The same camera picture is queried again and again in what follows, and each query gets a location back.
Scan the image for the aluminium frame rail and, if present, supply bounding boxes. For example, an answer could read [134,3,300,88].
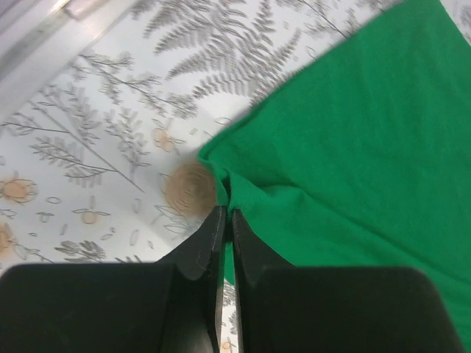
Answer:
[0,0,144,89]

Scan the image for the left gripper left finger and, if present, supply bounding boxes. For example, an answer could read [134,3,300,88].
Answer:
[1,206,226,352]

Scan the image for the green t-shirt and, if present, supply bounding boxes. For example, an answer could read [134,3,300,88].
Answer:
[197,1,470,347]

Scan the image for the floral tablecloth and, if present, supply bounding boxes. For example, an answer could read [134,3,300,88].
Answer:
[0,0,471,353]

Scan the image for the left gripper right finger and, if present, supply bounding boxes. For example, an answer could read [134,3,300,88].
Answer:
[232,210,464,352]

